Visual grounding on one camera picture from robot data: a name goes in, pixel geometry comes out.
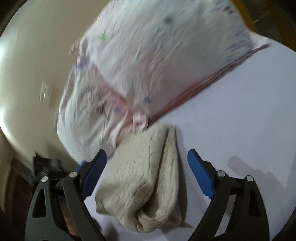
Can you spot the floral pillow, tree print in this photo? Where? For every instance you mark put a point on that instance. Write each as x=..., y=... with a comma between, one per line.
x=91, y=116

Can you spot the white wall socket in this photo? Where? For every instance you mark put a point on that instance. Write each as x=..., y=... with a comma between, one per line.
x=45, y=92

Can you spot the person's left hand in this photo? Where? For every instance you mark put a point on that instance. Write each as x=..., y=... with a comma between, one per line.
x=68, y=219

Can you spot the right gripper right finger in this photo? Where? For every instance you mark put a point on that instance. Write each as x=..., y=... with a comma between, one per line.
x=236, y=210

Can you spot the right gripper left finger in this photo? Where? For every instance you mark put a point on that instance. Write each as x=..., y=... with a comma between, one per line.
x=45, y=219

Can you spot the pink floral pillow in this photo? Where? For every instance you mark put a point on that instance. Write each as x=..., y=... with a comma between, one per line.
x=154, y=53

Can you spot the beige cable-knit sweater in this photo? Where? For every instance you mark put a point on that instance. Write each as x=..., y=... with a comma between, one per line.
x=140, y=185

